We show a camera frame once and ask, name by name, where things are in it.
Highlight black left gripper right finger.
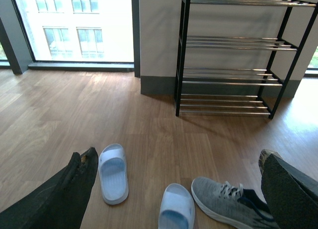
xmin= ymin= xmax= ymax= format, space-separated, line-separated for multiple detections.
xmin=259 ymin=150 xmax=318 ymax=229

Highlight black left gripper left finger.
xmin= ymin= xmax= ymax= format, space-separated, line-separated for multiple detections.
xmin=0 ymin=147 xmax=98 ymax=229

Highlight grey knit sneaker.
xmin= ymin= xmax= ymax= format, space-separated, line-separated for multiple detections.
xmin=191 ymin=177 xmax=279 ymax=229

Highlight black metal shoe rack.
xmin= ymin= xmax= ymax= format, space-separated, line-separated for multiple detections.
xmin=174 ymin=0 xmax=318 ymax=118

